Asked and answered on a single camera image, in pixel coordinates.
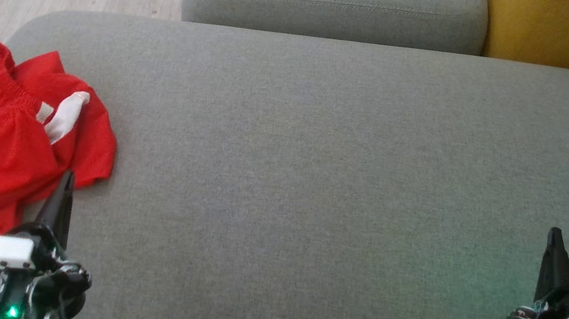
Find grey sofa seat cushion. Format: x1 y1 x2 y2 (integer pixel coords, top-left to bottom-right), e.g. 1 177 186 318
0 0 569 319

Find grey sofa back cushion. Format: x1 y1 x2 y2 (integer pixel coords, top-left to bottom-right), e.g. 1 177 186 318
178 0 493 71

